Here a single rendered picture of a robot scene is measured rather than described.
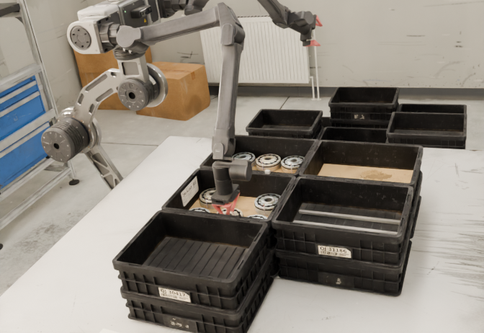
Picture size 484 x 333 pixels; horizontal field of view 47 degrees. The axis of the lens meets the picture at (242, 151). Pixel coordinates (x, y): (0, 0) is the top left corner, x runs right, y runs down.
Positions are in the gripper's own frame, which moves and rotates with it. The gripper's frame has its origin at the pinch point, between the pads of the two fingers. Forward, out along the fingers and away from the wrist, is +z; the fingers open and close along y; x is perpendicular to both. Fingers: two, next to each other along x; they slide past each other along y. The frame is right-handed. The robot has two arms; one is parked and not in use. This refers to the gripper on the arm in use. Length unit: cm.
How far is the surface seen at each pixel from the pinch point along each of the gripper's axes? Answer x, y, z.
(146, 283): 9.2, -39.7, -0.4
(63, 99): 290, 245, 72
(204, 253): 1.6, -17.6, 4.0
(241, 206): 0.2, 11.3, 4.4
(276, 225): -21.4, -10.0, -5.3
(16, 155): 199, 94, 44
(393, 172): -49, 45, 5
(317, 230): -34.8, -10.0, -5.4
